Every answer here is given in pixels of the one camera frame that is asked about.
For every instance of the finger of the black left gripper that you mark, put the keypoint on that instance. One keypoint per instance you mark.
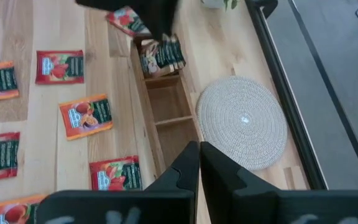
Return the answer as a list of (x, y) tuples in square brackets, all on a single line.
[(110, 4), (162, 18)]

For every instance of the green potted plant white pot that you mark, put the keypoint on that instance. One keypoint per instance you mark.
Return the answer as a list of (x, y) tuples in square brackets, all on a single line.
[(213, 3)]

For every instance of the wooden three-compartment organiser box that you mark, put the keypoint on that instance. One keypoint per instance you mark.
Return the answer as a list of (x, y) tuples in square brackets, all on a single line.
[(172, 102)]

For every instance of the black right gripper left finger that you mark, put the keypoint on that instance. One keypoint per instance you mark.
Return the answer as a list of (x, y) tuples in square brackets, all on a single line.
[(120, 208)]

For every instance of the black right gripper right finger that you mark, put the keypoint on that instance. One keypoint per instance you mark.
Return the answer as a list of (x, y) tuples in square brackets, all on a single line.
[(259, 208)]

